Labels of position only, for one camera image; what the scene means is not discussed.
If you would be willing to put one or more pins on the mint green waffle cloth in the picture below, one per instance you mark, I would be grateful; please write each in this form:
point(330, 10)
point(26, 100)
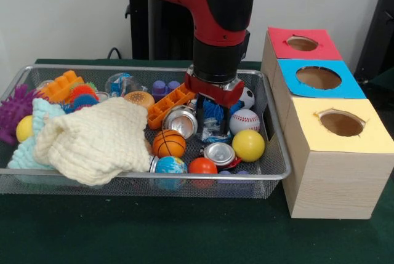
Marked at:
point(40, 113)

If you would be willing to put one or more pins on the white baseball with red stitching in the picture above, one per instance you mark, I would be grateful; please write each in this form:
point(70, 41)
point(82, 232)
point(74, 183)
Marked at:
point(244, 121)

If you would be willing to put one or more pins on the orange basketball toy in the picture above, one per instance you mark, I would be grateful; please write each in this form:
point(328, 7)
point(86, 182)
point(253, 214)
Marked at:
point(169, 144)

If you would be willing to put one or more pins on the dark green table cloth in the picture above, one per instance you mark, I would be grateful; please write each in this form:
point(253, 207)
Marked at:
point(154, 230)

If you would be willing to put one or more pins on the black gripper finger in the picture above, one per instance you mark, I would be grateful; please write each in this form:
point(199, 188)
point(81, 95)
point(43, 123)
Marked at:
point(200, 113)
point(224, 121)

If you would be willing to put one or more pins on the shallow mesh metal bin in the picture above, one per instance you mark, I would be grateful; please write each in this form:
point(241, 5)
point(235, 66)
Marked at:
point(274, 153)

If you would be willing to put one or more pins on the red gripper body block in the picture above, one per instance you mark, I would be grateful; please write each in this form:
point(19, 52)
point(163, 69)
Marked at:
point(215, 94)

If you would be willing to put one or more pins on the wooden box with three holes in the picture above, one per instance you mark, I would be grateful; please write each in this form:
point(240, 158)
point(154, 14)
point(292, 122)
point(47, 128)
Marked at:
point(332, 178)

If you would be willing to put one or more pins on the silver can with printed label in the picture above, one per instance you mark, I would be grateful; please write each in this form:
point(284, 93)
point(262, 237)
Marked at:
point(181, 124)

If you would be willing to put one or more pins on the crushed can with silver top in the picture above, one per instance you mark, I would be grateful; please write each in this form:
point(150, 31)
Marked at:
point(220, 154)

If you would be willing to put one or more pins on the cream waffle cloth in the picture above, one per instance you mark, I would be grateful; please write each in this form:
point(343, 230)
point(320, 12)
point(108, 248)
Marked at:
point(92, 141)

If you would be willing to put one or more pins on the black flat panel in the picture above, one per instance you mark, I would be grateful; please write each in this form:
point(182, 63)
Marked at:
point(378, 30)

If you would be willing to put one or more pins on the large yellow ball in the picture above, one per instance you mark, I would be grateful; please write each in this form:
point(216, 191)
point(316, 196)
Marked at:
point(248, 146)

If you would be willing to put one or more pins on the long orange block with holes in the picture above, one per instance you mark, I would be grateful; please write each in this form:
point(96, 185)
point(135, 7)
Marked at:
point(166, 105)

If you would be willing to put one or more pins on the blue spiky ball toy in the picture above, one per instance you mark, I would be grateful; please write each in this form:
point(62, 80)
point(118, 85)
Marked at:
point(214, 110)

